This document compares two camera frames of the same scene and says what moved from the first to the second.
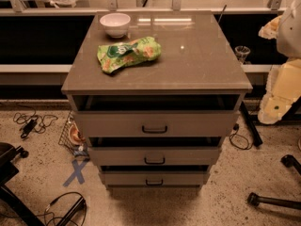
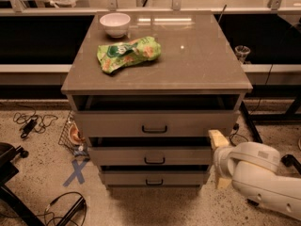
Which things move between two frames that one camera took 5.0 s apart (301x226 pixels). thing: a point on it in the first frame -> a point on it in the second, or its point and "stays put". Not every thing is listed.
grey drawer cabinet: x=153 y=94 stays put
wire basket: x=73 y=137 stays put
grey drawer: x=155 y=151 stays put
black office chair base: x=7 y=170 stays put
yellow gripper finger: x=274 y=107 -> x=224 y=183
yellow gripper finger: x=270 y=29 -> x=217 y=139
